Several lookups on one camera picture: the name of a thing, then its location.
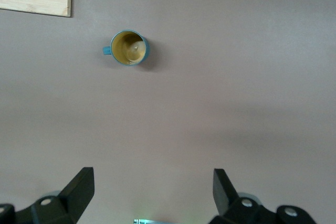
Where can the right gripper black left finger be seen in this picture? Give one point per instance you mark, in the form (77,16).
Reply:
(73,197)

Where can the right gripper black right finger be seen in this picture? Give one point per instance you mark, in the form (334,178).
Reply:
(223,190)

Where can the teal cup yellow inside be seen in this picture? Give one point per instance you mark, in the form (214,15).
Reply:
(128,49)

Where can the brown table cover sheet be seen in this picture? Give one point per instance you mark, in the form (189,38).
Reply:
(210,90)

